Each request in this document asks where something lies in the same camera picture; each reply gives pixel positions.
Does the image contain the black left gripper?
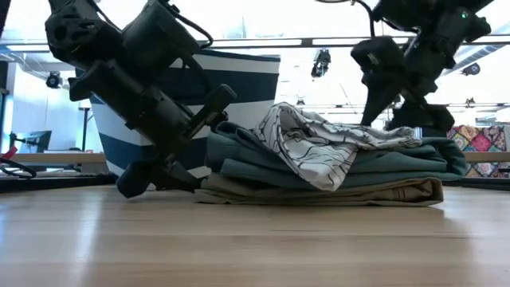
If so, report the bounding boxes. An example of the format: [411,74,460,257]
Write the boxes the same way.
[67,58,239,199]

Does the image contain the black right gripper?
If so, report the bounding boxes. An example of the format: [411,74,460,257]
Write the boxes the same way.
[359,6,493,132]

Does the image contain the white patterned cloth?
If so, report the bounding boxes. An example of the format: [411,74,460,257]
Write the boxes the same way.
[252,101,423,192]

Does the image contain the teal shirt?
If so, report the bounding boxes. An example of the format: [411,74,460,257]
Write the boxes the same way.
[204,120,468,191]

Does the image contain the khaki shorts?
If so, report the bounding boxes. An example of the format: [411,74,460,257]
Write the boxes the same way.
[194,172,445,207]

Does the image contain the navy white striped fabric bin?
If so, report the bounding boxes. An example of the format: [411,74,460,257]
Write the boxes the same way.
[75,48,282,188]

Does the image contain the colourful patchwork quilt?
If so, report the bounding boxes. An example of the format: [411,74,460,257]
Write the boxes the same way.
[445,124,509,179]

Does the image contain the beige wooden desk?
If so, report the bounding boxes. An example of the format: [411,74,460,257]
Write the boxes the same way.
[7,152,510,166]

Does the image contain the black computer monitor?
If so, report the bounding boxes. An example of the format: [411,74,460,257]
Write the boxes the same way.
[10,130,53,155]

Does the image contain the black dome camera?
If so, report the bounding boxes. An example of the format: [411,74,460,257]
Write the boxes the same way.
[461,62,482,77]
[45,71,64,89]

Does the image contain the black tall stand frame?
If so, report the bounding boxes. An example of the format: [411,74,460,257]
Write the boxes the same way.
[79,105,93,152]

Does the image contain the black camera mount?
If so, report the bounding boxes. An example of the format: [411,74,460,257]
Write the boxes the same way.
[310,49,332,79]

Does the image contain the black aluminium table frame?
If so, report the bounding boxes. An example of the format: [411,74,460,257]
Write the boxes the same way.
[0,175,510,195]

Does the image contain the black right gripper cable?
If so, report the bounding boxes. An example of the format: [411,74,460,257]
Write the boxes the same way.
[316,0,379,39]

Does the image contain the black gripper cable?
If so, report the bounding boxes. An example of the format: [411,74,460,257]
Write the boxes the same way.
[159,0,215,49]
[316,0,379,39]

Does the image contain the black looped cable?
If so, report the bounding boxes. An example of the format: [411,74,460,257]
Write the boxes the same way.
[0,157,37,179]

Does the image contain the black light rail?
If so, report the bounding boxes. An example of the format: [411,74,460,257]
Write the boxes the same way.
[0,35,510,53]

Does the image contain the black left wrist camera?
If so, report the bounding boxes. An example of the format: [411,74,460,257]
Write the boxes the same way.
[120,0,202,79]

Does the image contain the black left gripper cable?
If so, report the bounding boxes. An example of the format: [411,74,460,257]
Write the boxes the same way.
[159,0,215,49]

